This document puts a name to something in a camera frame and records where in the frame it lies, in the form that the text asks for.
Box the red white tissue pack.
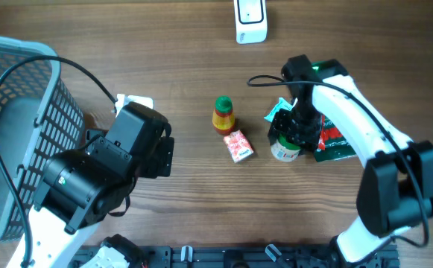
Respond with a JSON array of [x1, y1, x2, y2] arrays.
[[223, 130, 254, 163]]

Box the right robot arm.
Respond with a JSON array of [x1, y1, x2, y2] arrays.
[[267, 55, 433, 267]]

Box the red sriracha sauce bottle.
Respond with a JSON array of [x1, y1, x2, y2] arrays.
[[212, 95, 236, 135]]

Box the green lid white jar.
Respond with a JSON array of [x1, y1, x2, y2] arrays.
[[271, 135, 301, 162]]

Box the grey plastic basket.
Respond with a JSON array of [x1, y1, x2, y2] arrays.
[[0, 36, 85, 243]]

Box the green glove package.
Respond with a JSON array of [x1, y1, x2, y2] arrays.
[[312, 60, 355, 162]]

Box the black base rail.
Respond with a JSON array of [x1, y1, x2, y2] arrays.
[[69, 233, 400, 268]]

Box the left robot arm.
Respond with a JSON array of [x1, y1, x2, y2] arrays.
[[7, 102, 174, 267]]

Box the teal tissue pack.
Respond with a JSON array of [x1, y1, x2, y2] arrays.
[[264, 97, 297, 122]]

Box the red sachet stick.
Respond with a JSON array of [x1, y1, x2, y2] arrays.
[[317, 115, 326, 150]]

